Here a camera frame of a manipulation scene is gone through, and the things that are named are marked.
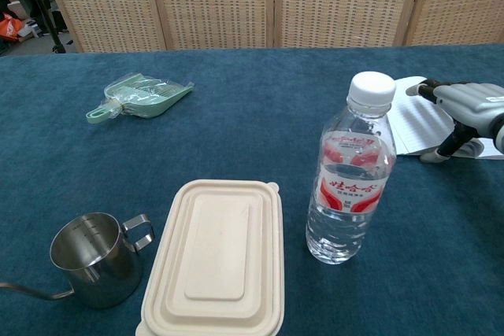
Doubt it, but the steel pitcher with thin spout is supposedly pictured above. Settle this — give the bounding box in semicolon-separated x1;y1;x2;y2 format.
0;212;156;310

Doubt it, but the green dustpan in plastic wrap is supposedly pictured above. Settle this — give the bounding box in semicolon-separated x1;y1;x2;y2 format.
85;72;196;125

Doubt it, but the orange bag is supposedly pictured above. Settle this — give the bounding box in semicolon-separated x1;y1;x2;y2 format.
0;13;21;42

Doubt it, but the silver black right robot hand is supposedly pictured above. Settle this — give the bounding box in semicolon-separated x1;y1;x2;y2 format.
405;78;504;164

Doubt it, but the white book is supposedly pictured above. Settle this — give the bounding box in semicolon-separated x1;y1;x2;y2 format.
387;76;504;161

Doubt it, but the black tripod stand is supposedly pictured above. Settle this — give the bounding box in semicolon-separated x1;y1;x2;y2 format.
21;0;69;54

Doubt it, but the blue table mat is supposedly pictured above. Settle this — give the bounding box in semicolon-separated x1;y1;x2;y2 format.
0;42;504;336

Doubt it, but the clear water bottle white cap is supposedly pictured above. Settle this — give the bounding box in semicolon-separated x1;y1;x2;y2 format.
305;71;398;265

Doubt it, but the wooden woven folding screen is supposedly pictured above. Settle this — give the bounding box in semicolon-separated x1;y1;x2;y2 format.
36;0;504;54

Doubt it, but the beige lidded lunch box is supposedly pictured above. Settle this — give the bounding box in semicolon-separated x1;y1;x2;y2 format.
135;179;285;336

